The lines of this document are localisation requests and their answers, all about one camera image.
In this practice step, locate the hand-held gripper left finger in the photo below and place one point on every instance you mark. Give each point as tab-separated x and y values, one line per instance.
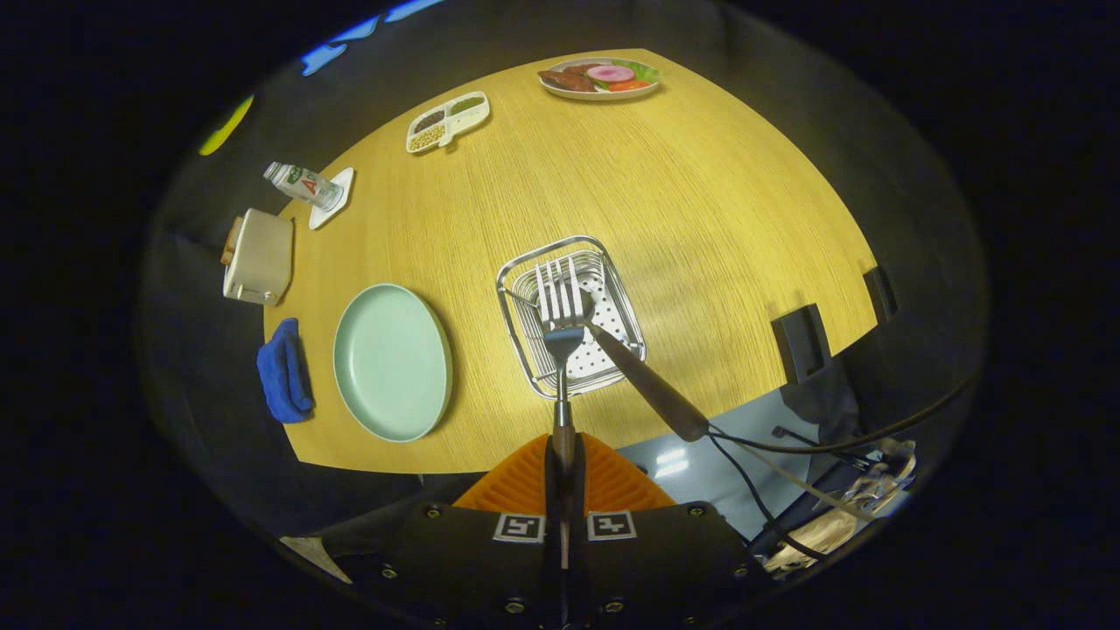
552	499

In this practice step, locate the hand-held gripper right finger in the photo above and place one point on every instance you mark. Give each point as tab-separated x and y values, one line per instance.
577	499

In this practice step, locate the pale green plate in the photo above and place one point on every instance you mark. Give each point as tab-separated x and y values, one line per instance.
392	363

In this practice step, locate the perforated metal tray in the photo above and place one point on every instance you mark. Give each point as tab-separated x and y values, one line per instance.
612	289

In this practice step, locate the black table clamp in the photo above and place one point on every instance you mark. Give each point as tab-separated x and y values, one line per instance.
801	344
880	294

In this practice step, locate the pile of clutter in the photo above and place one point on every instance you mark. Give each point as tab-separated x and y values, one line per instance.
857	516

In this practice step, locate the blue cloth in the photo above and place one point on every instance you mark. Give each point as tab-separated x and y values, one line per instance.
283	372

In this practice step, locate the white square coaster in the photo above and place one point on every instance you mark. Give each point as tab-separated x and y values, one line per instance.
337	206

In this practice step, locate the cream toaster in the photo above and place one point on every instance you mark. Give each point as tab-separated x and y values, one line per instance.
260	258

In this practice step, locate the white divided bean dish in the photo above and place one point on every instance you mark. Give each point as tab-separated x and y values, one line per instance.
446	122

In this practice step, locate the small plastic drink bottle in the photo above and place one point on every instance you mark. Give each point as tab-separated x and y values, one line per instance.
304	185

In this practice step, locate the toast slices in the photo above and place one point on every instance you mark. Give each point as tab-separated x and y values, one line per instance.
231	241

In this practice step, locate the white plate of food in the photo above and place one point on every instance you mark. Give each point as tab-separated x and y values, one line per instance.
599	79

